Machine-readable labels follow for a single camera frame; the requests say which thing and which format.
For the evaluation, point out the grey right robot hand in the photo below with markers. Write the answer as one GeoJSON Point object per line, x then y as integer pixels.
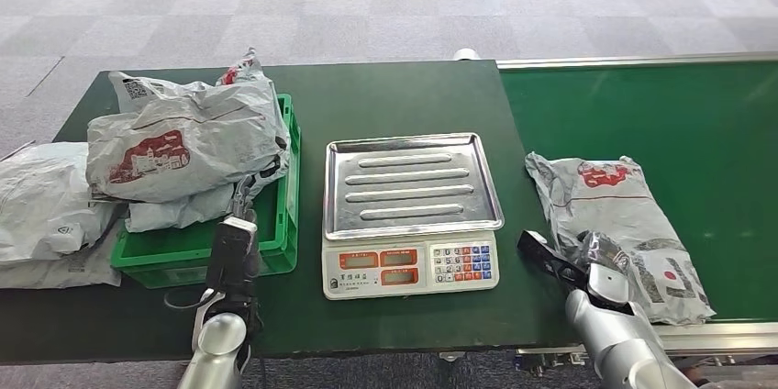
{"type": "Point", "coordinates": [605, 252]}

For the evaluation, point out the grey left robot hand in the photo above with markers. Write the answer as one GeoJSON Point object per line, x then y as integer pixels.
{"type": "Point", "coordinates": [244, 198]}

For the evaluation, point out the grey parcel with red stripe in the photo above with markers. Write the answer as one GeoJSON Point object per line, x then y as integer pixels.
{"type": "Point", "coordinates": [608, 204]}

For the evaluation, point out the white parcel with black print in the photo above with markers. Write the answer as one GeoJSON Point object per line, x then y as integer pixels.
{"type": "Point", "coordinates": [176, 213]}

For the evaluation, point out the grey parcel with red print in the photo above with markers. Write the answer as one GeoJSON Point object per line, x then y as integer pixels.
{"type": "Point", "coordinates": [200, 137]}

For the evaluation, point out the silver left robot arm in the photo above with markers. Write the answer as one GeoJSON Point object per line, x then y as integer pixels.
{"type": "Point", "coordinates": [219, 344]}

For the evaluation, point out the green conveyor belt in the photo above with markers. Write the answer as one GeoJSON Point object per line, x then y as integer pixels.
{"type": "Point", "coordinates": [638, 106]}

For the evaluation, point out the flat pale plastic parcel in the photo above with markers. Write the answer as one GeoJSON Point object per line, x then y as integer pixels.
{"type": "Point", "coordinates": [67, 274]}

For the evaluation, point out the white crumpled plastic parcel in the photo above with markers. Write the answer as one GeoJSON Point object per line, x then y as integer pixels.
{"type": "Point", "coordinates": [42, 204]}

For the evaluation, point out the white conveyor roller end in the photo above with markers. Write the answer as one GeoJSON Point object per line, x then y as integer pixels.
{"type": "Point", "coordinates": [467, 54]}

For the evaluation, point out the green plastic crate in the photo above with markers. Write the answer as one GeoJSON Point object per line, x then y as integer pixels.
{"type": "Point", "coordinates": [276, 240]}

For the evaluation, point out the white electronic weighing scale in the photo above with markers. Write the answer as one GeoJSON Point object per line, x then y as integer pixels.
{"type": "Point", "coordinates": [413, 192]}

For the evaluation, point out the dark green table board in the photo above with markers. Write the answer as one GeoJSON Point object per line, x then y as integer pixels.
{"type": "Point", "coordinates": [395, 94]}

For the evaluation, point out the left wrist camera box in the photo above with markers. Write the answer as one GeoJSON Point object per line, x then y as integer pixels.
{"type": "Point", "coordinates": [231, 252]}

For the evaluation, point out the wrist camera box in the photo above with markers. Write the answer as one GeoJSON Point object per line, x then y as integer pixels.
{"type": "Point", "coordinates": [547, 255]}
{"type": "Point", "coordinates": [231, 252]}

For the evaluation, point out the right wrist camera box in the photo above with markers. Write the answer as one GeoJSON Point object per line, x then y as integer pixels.
{"type": "Point", "coordinates": [547, 255]}

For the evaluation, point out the aluminium conveyor side rail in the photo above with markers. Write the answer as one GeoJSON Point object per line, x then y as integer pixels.
{"type": "Point", "coordinates": [729, 337]}
{"type": "Point", "coordinates": [638, 60]}

